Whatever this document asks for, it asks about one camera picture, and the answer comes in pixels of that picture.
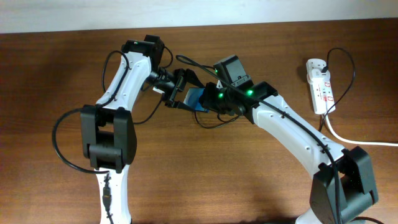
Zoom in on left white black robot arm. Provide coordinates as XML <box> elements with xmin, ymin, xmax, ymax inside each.
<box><xmin>80</xmin><ymin>35</ymin><xmax>201</xmax><ymax>223</ymax></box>

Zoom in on left black camera cable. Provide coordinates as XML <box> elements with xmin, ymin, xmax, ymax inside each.
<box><xmin>51</xmin><ymin>50</ymin><xmax>130</xmax><ymax>224</ymax></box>

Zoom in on white USB wall charger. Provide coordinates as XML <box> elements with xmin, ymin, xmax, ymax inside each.
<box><xmin>307</xmin><ymin>68</ymin><xmax>330</xmax><ymax>85</ymax></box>

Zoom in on right black camera cable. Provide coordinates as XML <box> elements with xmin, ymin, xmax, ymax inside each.
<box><xmin>175</xmin><ymin>54</ymin><xmax>385</xmax><ymax>224</ymax></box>

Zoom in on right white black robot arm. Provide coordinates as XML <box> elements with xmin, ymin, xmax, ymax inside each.
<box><xmin>200</xmin><ymin>55</ymin><xmax>379</xmax><ymax>223</ymax></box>

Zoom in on black USB charging cable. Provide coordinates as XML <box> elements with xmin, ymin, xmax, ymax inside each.
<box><xmin>133</xmin><ymin>47</ymin><xmax>356</xmax><ymax>133</ymax></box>

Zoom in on white power strip cord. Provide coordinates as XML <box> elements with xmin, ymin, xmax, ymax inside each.
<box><xmin>322</xmin><ymin>113</ymin><xmax>398</xmax><ymax>147</ymax></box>

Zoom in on black camera cable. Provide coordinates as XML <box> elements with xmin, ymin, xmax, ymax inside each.
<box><xmin>175</xmin><ymin>54</ymin><xmax>385</xmax><ymax>224</ymax></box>
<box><xmin>51</xmin><ymin>50</ymin><xmax>130</xmax><ymax>224</ymax></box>

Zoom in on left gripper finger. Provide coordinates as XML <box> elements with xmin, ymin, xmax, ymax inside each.
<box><xmin>169</xmin><ymin>101</ymin><xmax>196</xmax><ymax>111</ymax></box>
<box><xmin>184</xmin><ymin>69</ymin><xmax>205</xmax><ymax>88</ymax></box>

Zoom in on blue screen Galaxy smartphone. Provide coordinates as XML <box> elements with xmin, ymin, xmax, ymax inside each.
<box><xmin>183</xmin><ymin>88</ymin><xmax>209</xmax><ymax>113</ymax></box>

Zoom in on white power strip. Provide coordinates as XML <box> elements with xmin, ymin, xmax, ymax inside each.
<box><xmin>306</xmin><ymin>58</ymin><xmax>335</xmax><ymax>114</ymax></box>

